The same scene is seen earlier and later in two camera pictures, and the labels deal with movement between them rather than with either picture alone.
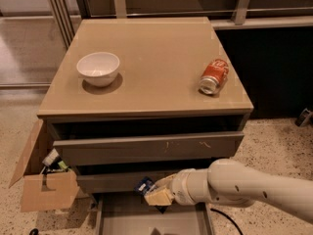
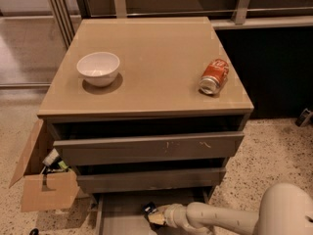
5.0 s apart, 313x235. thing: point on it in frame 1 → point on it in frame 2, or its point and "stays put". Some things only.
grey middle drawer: (119, 179) stays put
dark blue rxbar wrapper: (144, 186) → (150, 208)
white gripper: (180, 187) → (172, 214)
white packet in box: (51, 157) stays put
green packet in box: (63, 164) stays put
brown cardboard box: (43, 190) stays put
